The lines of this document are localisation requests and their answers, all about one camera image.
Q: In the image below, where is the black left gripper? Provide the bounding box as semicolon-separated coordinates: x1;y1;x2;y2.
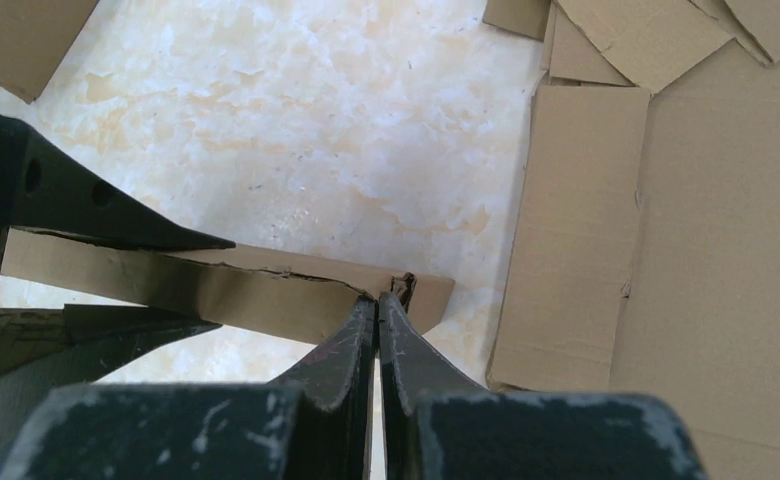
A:
0;115;236;450

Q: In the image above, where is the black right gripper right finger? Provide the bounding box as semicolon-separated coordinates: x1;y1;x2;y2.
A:
377;293;707;479

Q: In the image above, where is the cardboard box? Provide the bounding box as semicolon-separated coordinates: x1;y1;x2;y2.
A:
1;230;455;343
0;0;98;104

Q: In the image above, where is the cardboard sheet pile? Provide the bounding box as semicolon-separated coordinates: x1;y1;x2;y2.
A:
485;1;780;479

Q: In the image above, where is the folded closed cardboard box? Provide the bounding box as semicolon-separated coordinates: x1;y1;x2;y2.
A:
0;0;98;104

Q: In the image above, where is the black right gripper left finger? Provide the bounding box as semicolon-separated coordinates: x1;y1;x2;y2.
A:
0;296;377;479

